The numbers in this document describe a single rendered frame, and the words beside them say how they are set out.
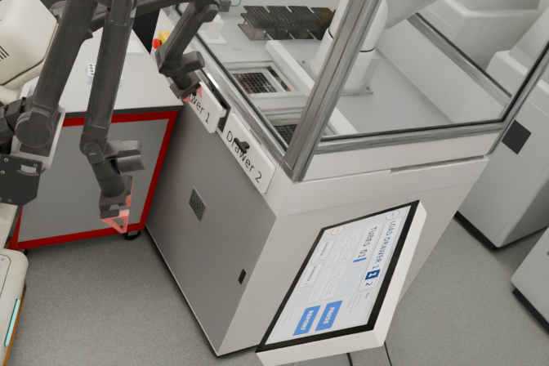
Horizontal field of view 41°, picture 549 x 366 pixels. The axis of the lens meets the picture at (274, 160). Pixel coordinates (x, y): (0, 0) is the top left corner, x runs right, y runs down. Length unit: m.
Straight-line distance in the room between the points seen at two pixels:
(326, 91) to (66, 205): 1.23
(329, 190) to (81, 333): 1.10
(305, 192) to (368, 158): 0.24
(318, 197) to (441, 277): 1.50
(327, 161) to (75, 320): 1.20
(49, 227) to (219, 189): 0.72
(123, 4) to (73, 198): 1.50
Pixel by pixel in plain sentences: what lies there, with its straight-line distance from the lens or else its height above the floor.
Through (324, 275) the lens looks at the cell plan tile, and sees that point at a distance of 1.86.
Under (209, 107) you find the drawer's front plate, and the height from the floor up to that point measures 0.90.
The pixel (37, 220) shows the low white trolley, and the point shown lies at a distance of 2.91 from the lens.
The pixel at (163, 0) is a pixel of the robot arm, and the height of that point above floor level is 1.39.
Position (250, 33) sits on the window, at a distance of 2.42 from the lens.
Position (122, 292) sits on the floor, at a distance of 3.04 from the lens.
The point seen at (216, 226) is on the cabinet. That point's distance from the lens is 2.68.
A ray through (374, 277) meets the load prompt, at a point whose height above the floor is 1.16.
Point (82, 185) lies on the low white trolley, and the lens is 2.85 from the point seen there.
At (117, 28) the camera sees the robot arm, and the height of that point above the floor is 1.53.
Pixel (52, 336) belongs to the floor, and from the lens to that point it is 2.87.
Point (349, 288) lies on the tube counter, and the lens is 1.75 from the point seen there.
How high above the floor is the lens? 2.28
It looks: 35 degrees down
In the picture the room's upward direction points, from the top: 22 degrees clockwise
